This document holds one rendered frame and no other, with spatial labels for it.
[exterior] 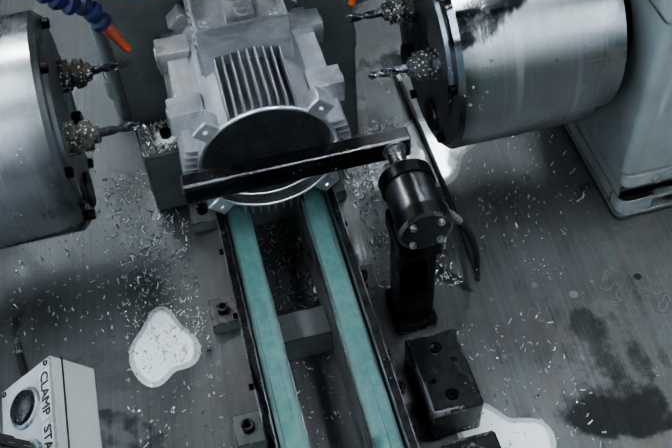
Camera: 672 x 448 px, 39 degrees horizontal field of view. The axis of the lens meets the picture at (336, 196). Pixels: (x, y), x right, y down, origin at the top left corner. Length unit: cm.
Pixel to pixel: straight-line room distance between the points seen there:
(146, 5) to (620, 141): 59
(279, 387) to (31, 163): 34
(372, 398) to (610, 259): 41
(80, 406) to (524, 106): 56
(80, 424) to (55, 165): 28
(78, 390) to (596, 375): 60
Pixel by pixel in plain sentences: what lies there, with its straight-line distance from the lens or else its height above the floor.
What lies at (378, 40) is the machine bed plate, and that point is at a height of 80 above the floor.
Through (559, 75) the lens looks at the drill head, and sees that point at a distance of 108.
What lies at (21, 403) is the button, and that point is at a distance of 88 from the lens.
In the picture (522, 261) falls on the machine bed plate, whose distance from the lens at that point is 124.
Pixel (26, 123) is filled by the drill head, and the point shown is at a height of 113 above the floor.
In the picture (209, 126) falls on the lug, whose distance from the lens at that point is 101.
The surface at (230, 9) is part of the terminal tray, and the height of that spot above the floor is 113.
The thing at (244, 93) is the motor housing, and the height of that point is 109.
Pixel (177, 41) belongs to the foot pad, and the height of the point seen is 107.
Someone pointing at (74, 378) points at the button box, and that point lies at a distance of 88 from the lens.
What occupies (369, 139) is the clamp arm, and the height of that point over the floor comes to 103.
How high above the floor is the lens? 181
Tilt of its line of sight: 51 degrees down
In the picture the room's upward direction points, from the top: 4 degrees counter-clockwise
